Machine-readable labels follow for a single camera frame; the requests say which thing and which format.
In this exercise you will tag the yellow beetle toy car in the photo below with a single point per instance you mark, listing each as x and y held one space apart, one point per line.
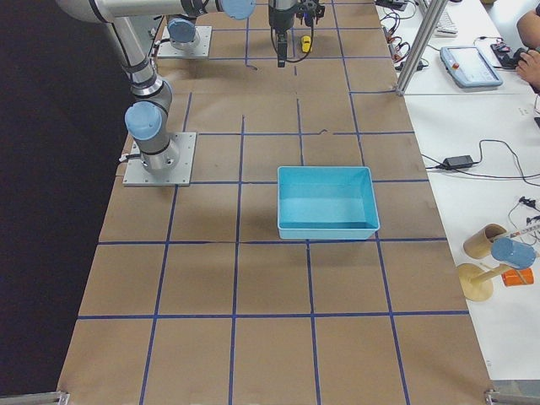
306 44

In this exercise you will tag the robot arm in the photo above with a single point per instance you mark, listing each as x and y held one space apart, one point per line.
182 26
146 119

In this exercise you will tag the person's hand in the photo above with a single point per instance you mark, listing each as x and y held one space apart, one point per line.
528 67

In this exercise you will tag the white keyboard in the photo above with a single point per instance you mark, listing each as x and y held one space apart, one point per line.
445 26

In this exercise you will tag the teach pendant tablet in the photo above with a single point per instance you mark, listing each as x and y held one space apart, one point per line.
469 67

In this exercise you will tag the light blue plastic bin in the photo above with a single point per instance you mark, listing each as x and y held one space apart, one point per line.
326 203

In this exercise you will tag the black power adapter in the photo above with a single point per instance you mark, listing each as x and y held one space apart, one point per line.
458 162

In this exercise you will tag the wooden cylinder cup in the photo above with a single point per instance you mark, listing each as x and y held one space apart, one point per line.
479 245

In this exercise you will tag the wooden stand with rod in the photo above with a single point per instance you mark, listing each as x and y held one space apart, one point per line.
477 284

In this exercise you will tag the blue plastic cup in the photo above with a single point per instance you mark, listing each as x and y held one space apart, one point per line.
513 253

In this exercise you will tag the orange plastic cup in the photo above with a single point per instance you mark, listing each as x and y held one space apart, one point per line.
516 277

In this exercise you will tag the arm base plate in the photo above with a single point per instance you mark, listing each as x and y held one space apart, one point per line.
173 167
197 49

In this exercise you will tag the aluminium frame post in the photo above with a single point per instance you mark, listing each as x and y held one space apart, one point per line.
425 31

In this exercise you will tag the aluminium corner bracket right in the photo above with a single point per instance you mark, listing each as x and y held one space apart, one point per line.
513 392

